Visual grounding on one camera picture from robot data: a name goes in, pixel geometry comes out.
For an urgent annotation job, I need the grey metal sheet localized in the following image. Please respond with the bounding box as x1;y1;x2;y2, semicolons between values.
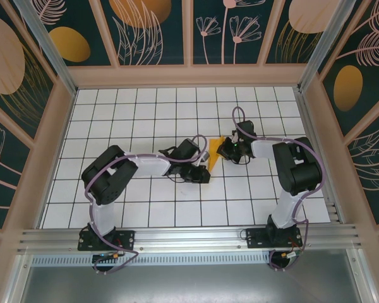
17;264;367;303

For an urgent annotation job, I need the thin black camera cable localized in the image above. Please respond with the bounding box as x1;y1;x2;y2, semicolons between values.
231;152;251;166
165;174;191;184

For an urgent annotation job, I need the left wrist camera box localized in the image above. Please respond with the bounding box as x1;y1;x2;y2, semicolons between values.
195;151;212;167

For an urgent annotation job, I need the aluminium mounting rail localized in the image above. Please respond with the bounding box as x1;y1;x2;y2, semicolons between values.
17;222;364;254

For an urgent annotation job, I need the aluminium side rail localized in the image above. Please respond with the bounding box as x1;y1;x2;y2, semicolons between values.
295;88;347;224

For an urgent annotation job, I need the slotted grey cable duct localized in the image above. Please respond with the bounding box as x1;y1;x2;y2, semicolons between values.
31;251;273;266

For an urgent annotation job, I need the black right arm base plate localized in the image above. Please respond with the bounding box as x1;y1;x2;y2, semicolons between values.
245;227;304;251

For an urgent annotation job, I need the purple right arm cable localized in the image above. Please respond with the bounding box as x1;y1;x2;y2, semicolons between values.
232;106;328;273

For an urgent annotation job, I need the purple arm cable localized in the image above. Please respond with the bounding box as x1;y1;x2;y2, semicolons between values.
232;106;328;273
83;134;210;275

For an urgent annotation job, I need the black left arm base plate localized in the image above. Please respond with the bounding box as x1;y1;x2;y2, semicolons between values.
77;229;136;252

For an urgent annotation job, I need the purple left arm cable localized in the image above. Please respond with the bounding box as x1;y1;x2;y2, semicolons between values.
83;134;210;275

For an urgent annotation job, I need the aluminium frame post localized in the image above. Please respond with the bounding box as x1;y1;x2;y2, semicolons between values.
13;0;79;96
298;0;366;93

